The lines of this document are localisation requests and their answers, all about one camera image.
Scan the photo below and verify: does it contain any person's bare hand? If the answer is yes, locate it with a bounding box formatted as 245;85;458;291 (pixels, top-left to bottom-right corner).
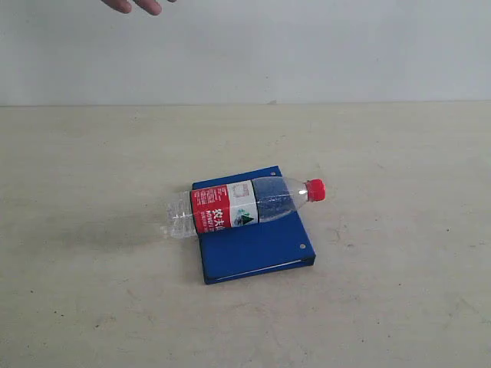
102;0;162;16

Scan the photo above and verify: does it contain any clear plastic water bottle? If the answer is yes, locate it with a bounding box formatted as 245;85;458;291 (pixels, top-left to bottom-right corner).
163;176;327;239

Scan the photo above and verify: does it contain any blue binder notebook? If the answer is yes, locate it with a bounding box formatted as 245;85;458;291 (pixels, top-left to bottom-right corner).
191;166;316;284

